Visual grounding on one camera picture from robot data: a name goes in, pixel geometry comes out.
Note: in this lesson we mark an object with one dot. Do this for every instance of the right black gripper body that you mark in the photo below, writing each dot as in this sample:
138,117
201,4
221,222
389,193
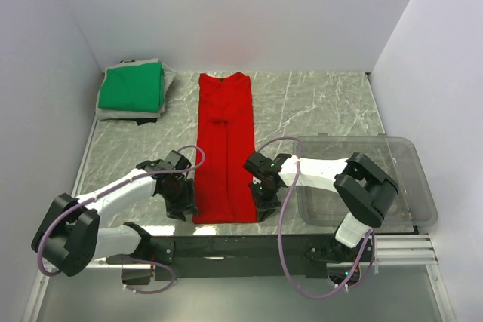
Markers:
266,197

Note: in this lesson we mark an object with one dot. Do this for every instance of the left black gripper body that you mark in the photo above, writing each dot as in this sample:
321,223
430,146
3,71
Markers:
179,197

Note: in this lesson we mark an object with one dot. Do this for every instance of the red t shirt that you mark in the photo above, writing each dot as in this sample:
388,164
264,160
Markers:
226,135

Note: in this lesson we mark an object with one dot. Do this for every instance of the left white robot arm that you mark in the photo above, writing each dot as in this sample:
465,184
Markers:
72,234

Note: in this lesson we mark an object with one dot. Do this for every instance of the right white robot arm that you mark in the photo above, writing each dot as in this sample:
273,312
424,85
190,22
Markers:
367,191

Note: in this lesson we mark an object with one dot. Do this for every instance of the black base beam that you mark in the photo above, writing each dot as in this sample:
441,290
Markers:
224,256

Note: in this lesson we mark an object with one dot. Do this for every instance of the folded green t shirt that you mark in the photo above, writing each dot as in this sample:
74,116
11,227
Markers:
134,88

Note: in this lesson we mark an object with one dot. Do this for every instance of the folded grey t shirt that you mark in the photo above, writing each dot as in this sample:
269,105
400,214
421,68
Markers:
168,78

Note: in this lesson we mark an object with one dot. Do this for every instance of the clear plastic bin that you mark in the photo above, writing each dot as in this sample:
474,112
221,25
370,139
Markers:
414,207

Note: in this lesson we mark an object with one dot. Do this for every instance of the aluminium rail frame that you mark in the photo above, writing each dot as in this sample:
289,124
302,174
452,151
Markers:
405,283

